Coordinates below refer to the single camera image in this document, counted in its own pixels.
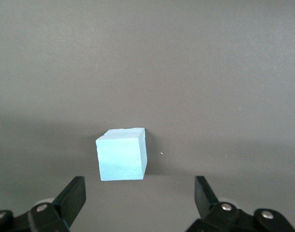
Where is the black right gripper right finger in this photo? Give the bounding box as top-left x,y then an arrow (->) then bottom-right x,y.
187,176 -> 295,232

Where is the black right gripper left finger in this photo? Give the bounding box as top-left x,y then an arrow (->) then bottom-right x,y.
0,176 -> 86,232

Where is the light blue foam block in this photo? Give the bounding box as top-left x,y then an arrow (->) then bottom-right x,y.
95,127 -> 148,181

